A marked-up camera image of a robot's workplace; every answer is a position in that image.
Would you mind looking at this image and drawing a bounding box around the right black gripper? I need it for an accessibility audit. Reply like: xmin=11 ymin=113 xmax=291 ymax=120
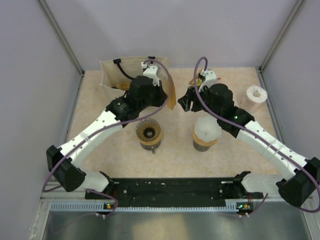
xmin=177 ymin=83 xmax=222 ymax=120

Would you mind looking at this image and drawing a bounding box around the brown paper coffee filter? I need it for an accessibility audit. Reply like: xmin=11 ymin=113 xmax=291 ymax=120
xmin=165 ymin=79 xmax=177 ymax=110

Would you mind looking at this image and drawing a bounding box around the grey glass dripper cone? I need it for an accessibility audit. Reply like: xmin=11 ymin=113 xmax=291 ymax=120
xmin=135 ymin=118 xmax=161 ymax=143

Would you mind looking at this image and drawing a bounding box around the white paper coffee filter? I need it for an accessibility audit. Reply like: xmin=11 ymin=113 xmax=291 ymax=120
xmin=194 ymin=115 xmax=222 ymax=143

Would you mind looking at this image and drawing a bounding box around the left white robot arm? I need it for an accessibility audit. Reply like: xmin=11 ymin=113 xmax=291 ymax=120
xmin=46 ymin=59 xmax=173 ymax=199

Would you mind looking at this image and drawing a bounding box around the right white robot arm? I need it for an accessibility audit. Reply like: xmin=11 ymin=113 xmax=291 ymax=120
xmin=178 ymin=70 xmax=320 ymax=208

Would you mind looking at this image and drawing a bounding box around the red yellow candy packet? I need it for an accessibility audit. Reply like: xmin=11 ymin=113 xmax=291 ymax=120
xmin=188 ymin=74 xmax=205 ymax=87

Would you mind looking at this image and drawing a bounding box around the brown box in bag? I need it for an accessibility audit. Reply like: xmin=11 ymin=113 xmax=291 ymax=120
xmin=116 ymin=82 xmax=131 ymax=91

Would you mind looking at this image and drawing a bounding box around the beige canvas tote bag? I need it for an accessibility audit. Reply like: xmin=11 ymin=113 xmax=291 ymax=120
xmin=100 ymin=56 xmax=168 ymax=102

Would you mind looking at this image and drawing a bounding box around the grey glass carafe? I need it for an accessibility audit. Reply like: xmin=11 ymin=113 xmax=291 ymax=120
xmin=193 ymin=141 xmax=210 ymax=152

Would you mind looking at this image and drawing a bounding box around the white tape roll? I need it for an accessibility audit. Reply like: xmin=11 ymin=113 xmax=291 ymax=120
xmin=240 ymin=85 xmax=268 ymax=113

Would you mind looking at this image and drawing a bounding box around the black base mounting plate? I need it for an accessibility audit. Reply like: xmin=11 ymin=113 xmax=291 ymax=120
xmin=84 ymin=177 xmax=265 ymax=208

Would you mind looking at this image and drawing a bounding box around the glass carafe with handle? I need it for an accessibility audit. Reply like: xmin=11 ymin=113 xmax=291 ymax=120
xmin=141 ymin=144 xmax=160 ymax=154

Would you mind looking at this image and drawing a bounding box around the grey slotted cable duct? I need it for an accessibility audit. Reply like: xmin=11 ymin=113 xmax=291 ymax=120
xmin=49 ymin=199 xmax=253 ymax=213

